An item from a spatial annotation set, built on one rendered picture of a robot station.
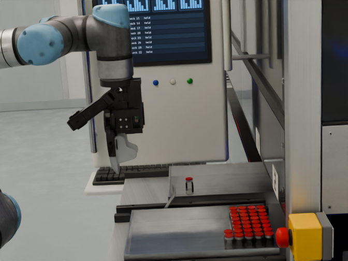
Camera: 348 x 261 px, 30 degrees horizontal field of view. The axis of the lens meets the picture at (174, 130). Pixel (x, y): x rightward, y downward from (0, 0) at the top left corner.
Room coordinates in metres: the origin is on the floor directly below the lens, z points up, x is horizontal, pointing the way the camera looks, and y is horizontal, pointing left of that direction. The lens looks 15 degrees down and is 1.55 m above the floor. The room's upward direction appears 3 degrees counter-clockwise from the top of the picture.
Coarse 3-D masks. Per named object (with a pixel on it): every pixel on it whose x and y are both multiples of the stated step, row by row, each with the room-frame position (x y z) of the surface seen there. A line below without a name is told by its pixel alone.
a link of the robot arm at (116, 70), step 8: (104, 64) 1.33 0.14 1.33; (112, 64) 1.32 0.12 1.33; (120, 64) 1.33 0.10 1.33; (128, 64) 1.34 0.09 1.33; (104, 72) 1.33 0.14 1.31; (112, 72) 1.32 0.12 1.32; (120, 72) 1.33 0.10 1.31; (128, 72) 1.34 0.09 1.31; (104, 80) 1.34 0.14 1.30; (112, 80) 1.33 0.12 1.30; (120, 80) 1.33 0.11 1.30
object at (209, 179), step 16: (176, 176) 1.89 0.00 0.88; (192, 176) 1.89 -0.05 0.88; (208, 176) 1.88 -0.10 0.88; (224, 176) 1.87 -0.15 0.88; (240, 176) 1.86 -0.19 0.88; (256, 176) 1.85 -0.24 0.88; (176, 192) 1.76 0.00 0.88; (208, 192) 1.74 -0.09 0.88; (224, 192) 1.73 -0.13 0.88; (240, 192) 1.73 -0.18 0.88; (256, 192) 1.63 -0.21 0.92; (272, 192) 1.63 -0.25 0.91
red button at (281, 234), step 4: (280, 228) 1.17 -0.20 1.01; (284, 228) 1.17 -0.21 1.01; (276, 232) 1.18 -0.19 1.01; (280, 232) 1.16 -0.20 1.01; (284, 232) 1.16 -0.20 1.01; (276, 236) 1.17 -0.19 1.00; (280, 236) 1.16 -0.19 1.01; (284, 236) 1.16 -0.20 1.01; (288, 236) 1.17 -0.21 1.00; (276, 240) 1.17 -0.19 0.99; (280, 240) 1.16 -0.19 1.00; (284, 240) 1.15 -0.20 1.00; (288, 240) 1.15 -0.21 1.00; (280, 244) 1.16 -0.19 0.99; (284, 244) 1.15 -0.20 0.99
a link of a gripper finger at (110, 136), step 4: (108, 120) 1.34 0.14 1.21; (108, 124) 1.33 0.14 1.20; (108, 128) 1.32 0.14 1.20; (108, 132) 1.32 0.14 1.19; (112, 132) 1.32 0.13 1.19; (108, 136) 1.32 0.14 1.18; (112, 136) 1.32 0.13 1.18; (108, 140) 1.32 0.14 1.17; (112, 140) 1.32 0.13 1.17; (108, 144) 1.32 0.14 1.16; (112, 144) 1.32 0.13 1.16; (108, 148) 1.32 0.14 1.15; (112, 148) 1.33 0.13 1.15; (108, 152) 1.33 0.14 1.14; (112, 152) 1.33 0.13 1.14; (112, 156) 1.33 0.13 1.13
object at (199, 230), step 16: (176, 208) 1.55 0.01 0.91; (192, 208) 1.55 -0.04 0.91; (208, 208) 1.55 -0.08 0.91; (224, 208) 1.55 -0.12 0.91; (144, 224) 1.54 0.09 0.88; (160, 224) 1.53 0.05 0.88; (176, 224) 1.53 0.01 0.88; (192, 224) 1.52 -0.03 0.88; (208, 224) 1.52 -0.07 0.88; (224, 224) 1.51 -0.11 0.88; (128, 240) 1.39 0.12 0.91; (144, 240) 1.44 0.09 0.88; (160, 240) 1.44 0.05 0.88; (176, 240) 1.43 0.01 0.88; (192, 240) 1.43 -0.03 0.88; (208, 240) 1.42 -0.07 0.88; (128, 256) 1.30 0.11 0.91; (144, 256) 1.30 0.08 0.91; (160, 256) 1.30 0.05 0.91; (176, 256) 1.30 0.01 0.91; (192, 256) 1.30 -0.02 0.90; (208, 256) 1.30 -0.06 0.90; (224, 256) 1.30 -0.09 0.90; (240, 256) 1.29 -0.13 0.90
